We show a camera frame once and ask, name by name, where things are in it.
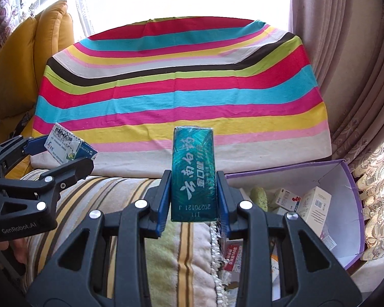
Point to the large beige box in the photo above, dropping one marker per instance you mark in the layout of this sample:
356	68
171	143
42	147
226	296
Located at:
315	204

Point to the teal green box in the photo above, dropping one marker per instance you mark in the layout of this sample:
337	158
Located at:
193	172

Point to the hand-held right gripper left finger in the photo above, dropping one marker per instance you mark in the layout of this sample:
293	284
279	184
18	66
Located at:
161	198

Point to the purple cardboard box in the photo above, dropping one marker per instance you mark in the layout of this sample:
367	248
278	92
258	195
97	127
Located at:
345	204

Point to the colourful striped cloth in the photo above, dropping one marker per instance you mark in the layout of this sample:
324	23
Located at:
179	80

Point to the floral curtain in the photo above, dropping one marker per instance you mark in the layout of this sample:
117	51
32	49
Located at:
6	6

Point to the person's left hand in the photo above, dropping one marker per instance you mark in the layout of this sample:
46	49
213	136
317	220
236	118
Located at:
18	251

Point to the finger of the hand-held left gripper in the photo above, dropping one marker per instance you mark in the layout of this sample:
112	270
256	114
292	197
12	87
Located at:
73	171
35	144

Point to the white box green print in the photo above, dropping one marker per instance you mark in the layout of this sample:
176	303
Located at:
64	144

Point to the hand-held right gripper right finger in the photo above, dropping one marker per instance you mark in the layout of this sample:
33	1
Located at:
222	204

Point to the dark cloth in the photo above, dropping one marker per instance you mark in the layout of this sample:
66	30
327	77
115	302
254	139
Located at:
24	123

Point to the yellow armchair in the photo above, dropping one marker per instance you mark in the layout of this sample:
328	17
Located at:
19	54

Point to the striped plush towel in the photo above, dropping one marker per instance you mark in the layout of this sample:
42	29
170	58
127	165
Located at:
115	192

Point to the beige patterned curtain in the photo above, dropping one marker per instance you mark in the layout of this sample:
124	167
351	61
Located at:
377	198

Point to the round green sponge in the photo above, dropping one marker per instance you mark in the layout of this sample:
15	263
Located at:
259	198

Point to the pink curtain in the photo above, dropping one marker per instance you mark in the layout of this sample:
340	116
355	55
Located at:
339	54

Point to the red and white box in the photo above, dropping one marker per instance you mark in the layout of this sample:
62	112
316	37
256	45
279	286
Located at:
234	257

